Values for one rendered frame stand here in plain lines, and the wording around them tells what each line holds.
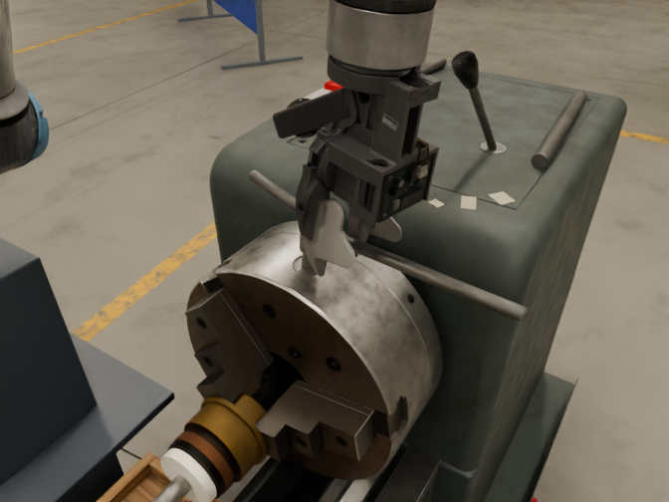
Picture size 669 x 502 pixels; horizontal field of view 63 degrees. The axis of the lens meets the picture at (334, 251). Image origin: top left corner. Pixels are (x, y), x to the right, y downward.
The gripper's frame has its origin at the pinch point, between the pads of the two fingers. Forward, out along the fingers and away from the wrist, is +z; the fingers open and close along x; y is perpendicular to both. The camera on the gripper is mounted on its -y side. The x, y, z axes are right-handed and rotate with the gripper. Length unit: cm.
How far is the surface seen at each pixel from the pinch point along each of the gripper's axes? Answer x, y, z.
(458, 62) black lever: 26.4, -7.4, -11.8
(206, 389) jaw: -13.1, -4.7, 16.2
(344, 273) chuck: 2.5, -0.5, 4.7
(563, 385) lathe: 74, 13, 71
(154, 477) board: -17.9, -13.3, 40.9
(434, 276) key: -0.6, 12.0, -5.3
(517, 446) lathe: 50, 14, 71
